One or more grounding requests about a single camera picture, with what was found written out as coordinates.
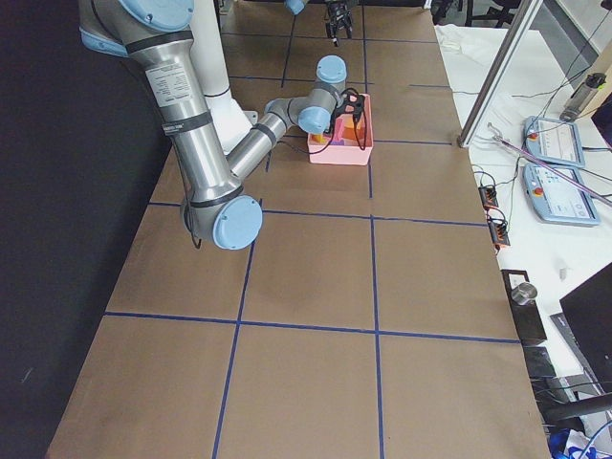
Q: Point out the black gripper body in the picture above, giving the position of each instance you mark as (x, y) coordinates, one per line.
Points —
(338, 20)

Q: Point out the yellow foam block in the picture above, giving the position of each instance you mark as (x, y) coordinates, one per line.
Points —
(318, 139)

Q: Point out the orange foam block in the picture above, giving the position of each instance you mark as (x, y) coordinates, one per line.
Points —
(354, 132)

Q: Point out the red foam block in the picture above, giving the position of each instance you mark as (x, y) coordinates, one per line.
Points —
(339, 129)

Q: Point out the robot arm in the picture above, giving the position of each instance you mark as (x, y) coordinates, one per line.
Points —
(178, 46)
(297, 6)

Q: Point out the pink plastic bin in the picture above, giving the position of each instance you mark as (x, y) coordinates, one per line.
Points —
(351, 153)

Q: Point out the orange black connector upper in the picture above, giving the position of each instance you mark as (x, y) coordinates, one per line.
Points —
(488, 196)

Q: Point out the orange black connector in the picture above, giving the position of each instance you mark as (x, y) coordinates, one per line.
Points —
(488, 196)
(498, 228)

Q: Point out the orange black connector lower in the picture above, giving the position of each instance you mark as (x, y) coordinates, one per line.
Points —
(498, 228)

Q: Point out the upper teach pendant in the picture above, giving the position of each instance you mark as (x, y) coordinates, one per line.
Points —
(554, 141)

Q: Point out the teach pendant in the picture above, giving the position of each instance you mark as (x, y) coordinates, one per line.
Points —
(554, 141)
(557, 201)

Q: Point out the lower teach pendant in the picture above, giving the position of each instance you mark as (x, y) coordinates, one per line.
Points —
(557, 201)

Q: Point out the grey water bottle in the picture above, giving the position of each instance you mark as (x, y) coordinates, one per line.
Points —
(582, 96)

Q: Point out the metal cylinder weight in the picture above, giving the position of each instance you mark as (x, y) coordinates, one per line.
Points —
(523, 293)

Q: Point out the pink grabber stick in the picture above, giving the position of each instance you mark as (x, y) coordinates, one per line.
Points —
(498, 137)

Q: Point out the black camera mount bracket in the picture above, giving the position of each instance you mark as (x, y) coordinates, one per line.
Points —
(352, 103)

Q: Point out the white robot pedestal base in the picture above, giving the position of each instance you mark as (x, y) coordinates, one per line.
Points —
(207, 56)

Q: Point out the aluminium frame post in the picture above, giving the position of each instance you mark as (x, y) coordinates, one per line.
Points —
(522, 22)

